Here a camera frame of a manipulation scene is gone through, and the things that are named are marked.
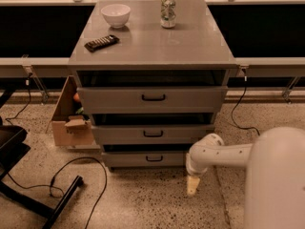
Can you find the grey middle drawer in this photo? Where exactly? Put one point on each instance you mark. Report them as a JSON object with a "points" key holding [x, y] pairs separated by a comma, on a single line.
{"points": [[149, 134]]}

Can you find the grey top drawer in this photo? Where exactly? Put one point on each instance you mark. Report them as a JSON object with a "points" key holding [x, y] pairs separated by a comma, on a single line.
{"points": [[151, 100]]}

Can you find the dark snack bar packet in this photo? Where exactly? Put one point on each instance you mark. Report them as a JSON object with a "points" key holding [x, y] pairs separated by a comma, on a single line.
{"points": [[101, 43]]}

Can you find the white bowl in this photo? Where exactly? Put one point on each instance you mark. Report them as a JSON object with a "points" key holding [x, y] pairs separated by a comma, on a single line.
{"points": [[116, 15]]}

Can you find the grey bottom drawer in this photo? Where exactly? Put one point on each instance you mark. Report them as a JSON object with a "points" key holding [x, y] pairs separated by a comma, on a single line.
{"points": [[143, 159]]}

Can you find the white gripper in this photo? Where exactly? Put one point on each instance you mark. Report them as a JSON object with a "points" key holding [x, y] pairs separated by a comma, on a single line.
{"points": [[193, 169]]}

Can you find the grey drawer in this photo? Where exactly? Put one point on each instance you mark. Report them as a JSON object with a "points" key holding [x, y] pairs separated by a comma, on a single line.
{"points": [[143, 159], [149, 134], [151, 100]]}

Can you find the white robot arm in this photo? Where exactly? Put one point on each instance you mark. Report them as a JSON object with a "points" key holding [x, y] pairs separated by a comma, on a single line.
{"points": [[275, 175]]}

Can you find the black chair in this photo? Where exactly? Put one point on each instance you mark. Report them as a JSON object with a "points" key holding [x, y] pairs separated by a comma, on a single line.
{"points": [[37, 175]]}

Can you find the grey drawer cabinet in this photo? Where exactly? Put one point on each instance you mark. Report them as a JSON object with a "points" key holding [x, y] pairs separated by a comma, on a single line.
{"points": [[192, 54]]}

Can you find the brown cardboard box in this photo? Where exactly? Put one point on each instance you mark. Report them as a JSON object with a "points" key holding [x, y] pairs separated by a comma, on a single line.
{"points": [[68, 127]]}

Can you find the grey railing beam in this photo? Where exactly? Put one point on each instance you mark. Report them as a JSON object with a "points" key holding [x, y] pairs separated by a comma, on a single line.
{"points": [[58, 67]]}

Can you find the white green soda can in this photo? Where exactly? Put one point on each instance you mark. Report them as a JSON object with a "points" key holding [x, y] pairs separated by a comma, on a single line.
{"points": [[167, 14]]}

